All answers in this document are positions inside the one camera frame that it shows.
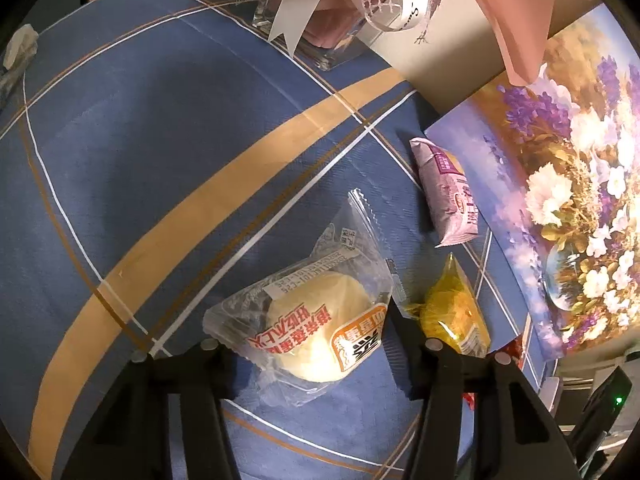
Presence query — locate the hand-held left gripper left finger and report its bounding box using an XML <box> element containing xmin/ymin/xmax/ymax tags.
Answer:
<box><xmin>59</xmin><ymin>342</ymin><xmax>241</xmax><ymax>480</ymax></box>

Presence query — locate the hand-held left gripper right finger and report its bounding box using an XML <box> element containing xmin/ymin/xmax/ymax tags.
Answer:
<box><xmin>390</xmin><ymin>302</ymin><xmax>576</xmax><ymax>480</ymax></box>

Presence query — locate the round bun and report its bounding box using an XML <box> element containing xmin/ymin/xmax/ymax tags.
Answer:
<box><xmin>202</xmin><ymin>188</ymin><xmax>401</xmax><ymax>408</ymax></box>

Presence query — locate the yellow cake packet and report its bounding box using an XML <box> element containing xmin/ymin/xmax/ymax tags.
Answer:
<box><xmin>400</xmin><ymin>252</ymin><xmax>492</xmax><ymax>358</ymax></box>

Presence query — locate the red snack packet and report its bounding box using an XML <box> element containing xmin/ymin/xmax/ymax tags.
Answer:
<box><xmin>500</xmin><ymin>332</ymin><xmax>531</xmax><ymax>371</ymax></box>

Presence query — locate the pink snack packet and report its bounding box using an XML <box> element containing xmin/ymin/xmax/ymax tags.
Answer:
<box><xmin>410</xmin><ymin>137</ymin><xmax>480</xmax><ymax>248</ymax></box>

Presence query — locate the floral painting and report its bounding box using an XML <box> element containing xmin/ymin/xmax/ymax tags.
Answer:
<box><xmin>425</xmin><ymin>2</ymin><xmax>640</xmax><ymax>361</ymax></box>

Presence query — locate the white cardboard box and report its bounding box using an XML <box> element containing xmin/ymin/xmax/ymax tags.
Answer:
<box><xmin>350</xmin><ymin>0</ymin><xmax>601</xmax><ymax>116</ymax></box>

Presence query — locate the pink wrapping paper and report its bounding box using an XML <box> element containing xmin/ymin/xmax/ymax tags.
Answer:
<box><xmin>450</xmin><ymin>0</ymin><xmax>596</xmax><ymax>86</ymax></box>

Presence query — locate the crumpled clear wrapper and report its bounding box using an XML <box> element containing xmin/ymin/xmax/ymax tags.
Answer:
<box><xmin>0</xmin><ymin>25</ymin><xmax>40</xmax><ymax>106</ymax></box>

